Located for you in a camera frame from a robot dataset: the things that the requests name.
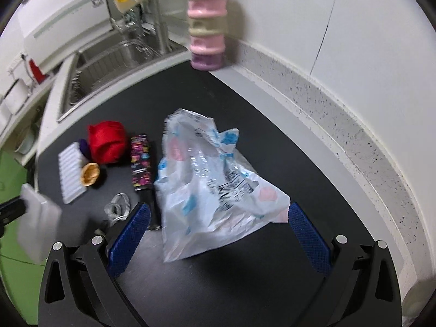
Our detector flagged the small purple ball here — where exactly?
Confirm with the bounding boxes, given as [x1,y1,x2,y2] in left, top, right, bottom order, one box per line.
[78,138,92,159]

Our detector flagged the white printed plastic bag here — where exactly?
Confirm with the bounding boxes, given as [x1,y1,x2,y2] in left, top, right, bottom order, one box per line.
[153,108,292,264]

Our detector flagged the white round jar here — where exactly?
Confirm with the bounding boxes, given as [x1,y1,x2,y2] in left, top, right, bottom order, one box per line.
[4,80,30,115]

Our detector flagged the white ridged plastic tray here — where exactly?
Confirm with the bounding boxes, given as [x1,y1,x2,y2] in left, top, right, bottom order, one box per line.
[57,142,88,205]

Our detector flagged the tall chrome faucet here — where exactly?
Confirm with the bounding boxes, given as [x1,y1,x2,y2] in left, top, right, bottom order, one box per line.
[102,0,171,56]

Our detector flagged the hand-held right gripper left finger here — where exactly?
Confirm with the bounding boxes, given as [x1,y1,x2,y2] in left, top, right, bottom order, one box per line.
[38,202,152,327]

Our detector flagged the clear plastic ring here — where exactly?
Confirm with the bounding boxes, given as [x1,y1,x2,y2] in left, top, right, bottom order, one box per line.
[104,193,132,227]

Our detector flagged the red cloth bundle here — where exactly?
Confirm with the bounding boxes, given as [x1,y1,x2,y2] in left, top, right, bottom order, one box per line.
[87,120,127,166]

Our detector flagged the wire sink basket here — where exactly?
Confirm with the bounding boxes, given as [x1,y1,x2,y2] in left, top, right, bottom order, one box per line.
[68,39,161,107]

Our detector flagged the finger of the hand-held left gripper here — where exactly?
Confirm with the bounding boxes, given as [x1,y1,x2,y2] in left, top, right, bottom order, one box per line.
[0,196,28,237]

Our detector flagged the stainless steel sink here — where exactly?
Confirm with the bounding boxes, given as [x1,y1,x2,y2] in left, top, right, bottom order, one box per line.
[56,29,189,123]

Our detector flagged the red box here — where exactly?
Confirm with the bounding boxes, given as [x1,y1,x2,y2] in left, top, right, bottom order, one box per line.
[29,59,47,84]

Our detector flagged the white countertop appliance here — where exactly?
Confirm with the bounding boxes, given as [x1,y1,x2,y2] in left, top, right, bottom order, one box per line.
[17,0,114,73]

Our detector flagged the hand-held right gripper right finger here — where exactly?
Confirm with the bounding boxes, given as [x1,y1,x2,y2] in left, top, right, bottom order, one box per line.
[288,202,403,327]

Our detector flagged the brown walnut shell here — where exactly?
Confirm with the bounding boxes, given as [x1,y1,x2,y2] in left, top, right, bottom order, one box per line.
[80,163,101,187]

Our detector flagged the black counter mat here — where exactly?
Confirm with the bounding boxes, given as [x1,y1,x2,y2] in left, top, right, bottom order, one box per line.
[34,59,407,327]

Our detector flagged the pink stacked baby container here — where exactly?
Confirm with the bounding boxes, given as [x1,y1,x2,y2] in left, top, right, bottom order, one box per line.
[186,0,229,72]

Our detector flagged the black patterned folding umbrella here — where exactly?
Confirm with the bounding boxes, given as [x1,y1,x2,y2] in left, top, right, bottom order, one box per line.
[130,134,163,231]

